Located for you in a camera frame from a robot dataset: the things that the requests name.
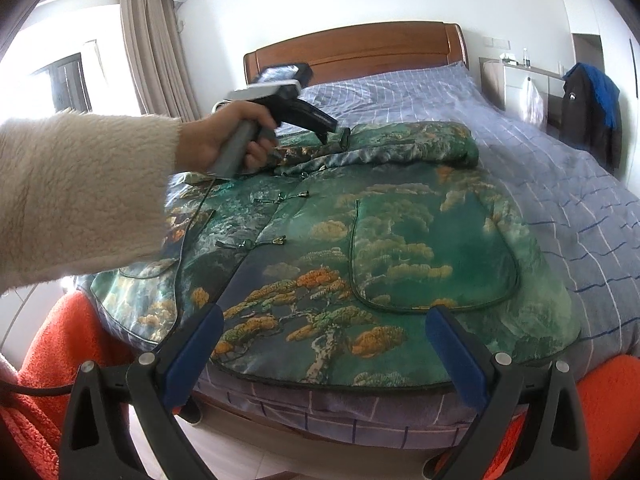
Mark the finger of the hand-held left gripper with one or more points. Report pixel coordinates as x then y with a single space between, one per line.
315 117

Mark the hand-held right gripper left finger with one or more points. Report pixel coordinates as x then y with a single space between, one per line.
192 350

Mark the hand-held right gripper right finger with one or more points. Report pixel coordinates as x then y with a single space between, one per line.
457 355

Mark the green printed satin jacket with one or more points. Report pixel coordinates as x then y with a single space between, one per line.
400 240

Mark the person's left forearm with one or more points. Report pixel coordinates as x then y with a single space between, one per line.
75 185

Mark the person's left hand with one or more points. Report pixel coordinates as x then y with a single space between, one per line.
210 130

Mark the wooden headboard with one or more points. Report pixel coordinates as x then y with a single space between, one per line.
375 47

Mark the beige curtain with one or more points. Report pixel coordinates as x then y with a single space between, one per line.
150 50

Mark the orange fleece pants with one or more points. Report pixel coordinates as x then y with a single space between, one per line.
55 340

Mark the bed with blue checked sheet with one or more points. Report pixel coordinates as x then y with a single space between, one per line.
550 200

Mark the grey and white bedside cabinet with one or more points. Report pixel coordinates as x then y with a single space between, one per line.
510 85

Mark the white tissue box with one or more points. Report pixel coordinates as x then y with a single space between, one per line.
508 59

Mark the window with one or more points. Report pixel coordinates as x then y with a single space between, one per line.
65 85

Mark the white plastic bag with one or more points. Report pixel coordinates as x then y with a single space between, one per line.
531 102

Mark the clear bottle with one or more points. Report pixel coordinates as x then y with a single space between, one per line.
525 57

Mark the black and blue hanging jacket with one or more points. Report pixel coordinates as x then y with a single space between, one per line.
580 110

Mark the white wardrobe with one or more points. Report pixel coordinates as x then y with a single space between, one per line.
627 135

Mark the white wall switch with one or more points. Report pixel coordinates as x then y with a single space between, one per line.
495 41

